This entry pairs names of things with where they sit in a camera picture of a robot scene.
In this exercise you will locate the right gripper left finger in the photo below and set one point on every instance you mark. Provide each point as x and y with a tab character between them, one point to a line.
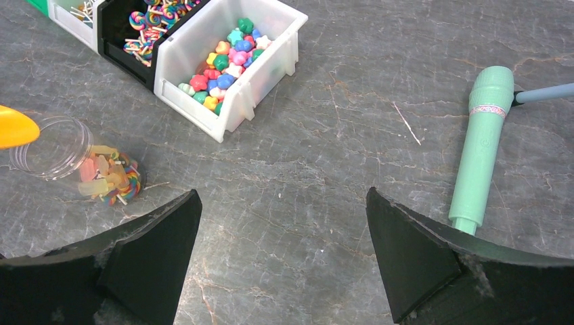
139	266

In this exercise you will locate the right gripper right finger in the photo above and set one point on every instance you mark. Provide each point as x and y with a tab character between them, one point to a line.
435	274

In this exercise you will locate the clear plastic jar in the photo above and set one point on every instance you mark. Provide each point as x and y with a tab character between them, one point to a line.
69	155

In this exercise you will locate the orange plastic scoop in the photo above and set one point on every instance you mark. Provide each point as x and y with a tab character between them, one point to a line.
17	129

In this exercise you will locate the blue music stand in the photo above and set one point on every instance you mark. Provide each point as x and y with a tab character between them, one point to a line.
547	93

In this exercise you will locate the white star candy bin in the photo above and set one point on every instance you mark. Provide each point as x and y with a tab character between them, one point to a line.
225	59

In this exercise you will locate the black swirl lollipop bin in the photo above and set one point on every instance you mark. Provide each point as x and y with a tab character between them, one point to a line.
130	33

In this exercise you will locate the white lollipop bin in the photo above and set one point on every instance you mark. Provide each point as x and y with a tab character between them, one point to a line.
79	18

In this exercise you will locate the green candy bin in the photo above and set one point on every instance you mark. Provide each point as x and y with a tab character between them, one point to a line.
41	5

